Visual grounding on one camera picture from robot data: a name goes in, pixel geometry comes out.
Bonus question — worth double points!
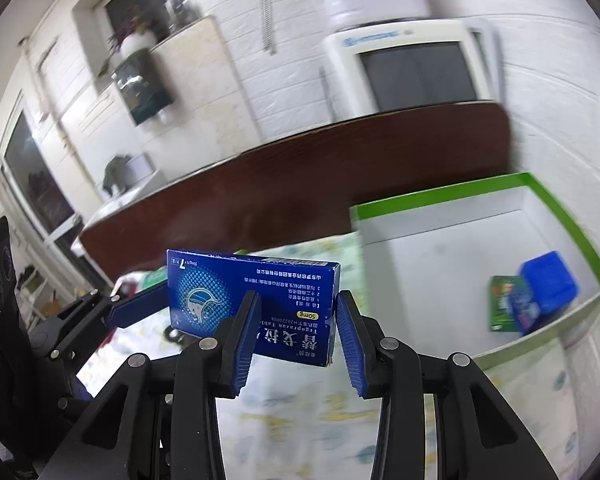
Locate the blue medicine box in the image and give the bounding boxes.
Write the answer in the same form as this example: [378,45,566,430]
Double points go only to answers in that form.
[166,249,342,367]

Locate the white box with green rim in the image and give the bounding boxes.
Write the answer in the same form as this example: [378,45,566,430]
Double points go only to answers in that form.
[349,172,600,361]

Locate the white storage rack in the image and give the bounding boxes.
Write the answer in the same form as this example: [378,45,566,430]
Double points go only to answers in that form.
[17,265,66,331]

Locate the potted plant in white vase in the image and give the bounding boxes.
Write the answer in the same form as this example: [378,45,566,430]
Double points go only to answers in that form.
[107,7,158,58]

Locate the glass door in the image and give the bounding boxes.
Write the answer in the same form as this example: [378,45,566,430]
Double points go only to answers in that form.
[0,105,81,251]

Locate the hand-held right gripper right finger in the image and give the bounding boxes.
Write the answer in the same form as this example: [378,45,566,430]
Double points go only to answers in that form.
[334,290,561,480]

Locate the white washing machine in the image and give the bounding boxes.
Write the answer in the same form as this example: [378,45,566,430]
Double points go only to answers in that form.
[82,170,168,231]

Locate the printed blanket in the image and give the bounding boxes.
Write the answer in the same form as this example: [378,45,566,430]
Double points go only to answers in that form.
[75,232,600,480]

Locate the green printed flat box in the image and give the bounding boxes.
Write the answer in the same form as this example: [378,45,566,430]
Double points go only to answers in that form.
[489,275,541,333]

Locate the beige board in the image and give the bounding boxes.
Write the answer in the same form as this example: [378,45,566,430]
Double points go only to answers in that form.
[150,15,263,161]

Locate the metal flexible hose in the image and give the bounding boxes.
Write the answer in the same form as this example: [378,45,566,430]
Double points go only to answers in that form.
[260,0,278,53]

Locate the brown wooden desk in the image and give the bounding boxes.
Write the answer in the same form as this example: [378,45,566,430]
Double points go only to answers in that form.
[79,101,513,286]

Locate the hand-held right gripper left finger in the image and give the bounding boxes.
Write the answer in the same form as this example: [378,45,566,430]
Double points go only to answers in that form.
[40,290,262,480]

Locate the grey cloth bundle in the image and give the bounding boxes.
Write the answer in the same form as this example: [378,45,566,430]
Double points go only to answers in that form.
[102,154,143,193]

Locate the white appliance with dark panel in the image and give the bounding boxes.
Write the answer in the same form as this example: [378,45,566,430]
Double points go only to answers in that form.
[322,17,503,121]

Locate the blue plastic cube box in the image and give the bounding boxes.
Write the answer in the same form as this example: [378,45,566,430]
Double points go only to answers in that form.
[517,251,580,336]

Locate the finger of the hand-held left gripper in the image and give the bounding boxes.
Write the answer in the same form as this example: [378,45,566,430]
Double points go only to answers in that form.
[30,277,170,361]

